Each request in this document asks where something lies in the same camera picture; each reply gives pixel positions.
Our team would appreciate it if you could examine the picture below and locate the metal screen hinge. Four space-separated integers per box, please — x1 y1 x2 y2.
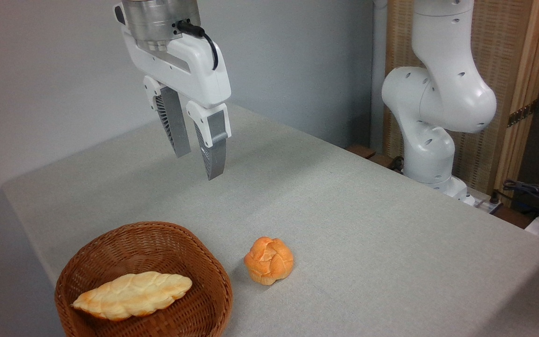
507 100 538 128

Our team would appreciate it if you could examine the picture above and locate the wooden woven folding screen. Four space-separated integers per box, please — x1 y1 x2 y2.
384 0 539 206

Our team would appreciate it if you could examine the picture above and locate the bundle of black cables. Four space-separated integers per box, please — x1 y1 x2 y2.
490 179 539 221

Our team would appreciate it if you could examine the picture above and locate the round orange bread bun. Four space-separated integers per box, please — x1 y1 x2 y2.
244 236 295 286

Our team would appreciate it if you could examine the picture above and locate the long braided bread loaf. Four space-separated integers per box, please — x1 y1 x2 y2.
71 271 193 322

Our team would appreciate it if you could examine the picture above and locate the grey tablecloth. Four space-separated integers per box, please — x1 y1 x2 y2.
0 101 539 337

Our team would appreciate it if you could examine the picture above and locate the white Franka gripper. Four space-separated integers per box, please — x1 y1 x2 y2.
120 18 232 181

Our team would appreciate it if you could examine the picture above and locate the brown woven wicker basket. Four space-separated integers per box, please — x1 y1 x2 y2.
54 221 233 337

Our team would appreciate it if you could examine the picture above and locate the brown wooden foot block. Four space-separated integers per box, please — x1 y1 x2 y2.
346 144 377 160
368 154 403 172

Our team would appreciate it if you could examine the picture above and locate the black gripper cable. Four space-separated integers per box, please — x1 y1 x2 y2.
176 20 219 71

